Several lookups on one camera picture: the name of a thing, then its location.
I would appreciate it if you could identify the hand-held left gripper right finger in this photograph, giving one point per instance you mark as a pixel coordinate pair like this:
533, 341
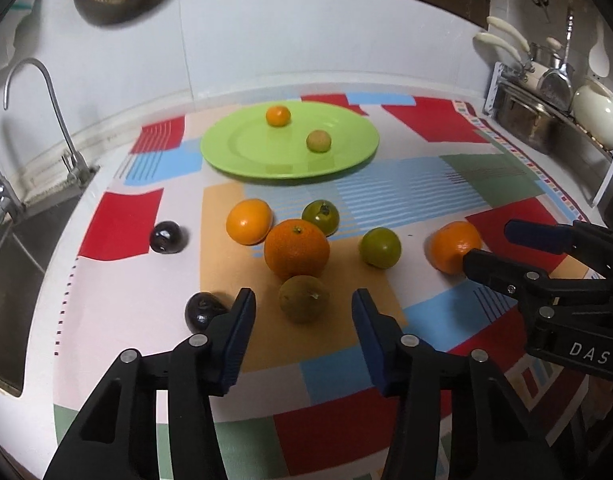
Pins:
369, 335

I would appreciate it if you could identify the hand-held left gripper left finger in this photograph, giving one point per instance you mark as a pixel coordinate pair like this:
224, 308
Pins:
239, 330

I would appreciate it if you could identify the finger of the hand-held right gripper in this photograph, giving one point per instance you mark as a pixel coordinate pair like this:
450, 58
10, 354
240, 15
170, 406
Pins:
491, 270
531, 234

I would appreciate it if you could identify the dark purple plum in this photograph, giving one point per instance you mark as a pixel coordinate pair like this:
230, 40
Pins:
204, 311
166, 237

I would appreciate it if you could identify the orange tangerine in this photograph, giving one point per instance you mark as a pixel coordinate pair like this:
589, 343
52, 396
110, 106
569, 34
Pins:
451, 246

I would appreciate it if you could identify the brown-green round fruit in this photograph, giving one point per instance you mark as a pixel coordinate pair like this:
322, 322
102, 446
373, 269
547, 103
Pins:
304, 299

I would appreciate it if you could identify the green round fruit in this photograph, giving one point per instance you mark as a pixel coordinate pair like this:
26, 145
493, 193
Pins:
381, 246

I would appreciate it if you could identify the large orange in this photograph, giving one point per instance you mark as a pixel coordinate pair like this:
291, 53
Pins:
296, 250

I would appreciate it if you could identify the medium smooth orange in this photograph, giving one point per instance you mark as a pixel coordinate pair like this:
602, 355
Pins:
247, 221

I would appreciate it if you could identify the green tomato with stem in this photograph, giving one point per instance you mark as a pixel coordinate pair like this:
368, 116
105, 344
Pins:
320, 216

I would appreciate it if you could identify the green plate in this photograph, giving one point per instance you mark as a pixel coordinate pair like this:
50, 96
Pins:
256, 147

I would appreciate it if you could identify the small tan round fruit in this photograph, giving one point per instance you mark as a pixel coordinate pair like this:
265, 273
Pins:
318, 141

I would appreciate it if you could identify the small orange kumquat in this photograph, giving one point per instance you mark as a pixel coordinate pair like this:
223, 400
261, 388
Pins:
278, 115

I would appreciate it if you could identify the colourful patchwork tablecloth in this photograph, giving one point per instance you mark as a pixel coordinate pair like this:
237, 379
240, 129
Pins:
436, 310

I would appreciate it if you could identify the steel pot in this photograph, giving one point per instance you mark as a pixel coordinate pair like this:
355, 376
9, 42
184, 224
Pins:
528, 117

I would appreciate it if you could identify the steel dish rack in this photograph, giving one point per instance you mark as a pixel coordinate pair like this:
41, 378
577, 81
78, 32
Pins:
586, 130

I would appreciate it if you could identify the white ceramic bowl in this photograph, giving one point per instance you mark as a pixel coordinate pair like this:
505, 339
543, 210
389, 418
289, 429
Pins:
597, 115

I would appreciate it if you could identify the steel spatula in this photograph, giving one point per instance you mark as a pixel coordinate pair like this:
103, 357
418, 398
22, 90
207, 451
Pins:
556, 85

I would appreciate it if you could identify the white ladle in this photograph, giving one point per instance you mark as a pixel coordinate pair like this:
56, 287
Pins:
599, 55

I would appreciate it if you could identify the steel sink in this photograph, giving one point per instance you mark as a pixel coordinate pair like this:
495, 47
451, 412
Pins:
16, 280

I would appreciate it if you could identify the hanging scissors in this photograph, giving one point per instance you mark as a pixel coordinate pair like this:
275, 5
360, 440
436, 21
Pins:
540, 2

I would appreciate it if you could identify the short steel faucet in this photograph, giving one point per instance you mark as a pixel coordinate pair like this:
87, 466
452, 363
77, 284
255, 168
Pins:
1, 195

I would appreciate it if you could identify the curved steel faucet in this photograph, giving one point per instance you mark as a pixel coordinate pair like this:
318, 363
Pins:
54, 105

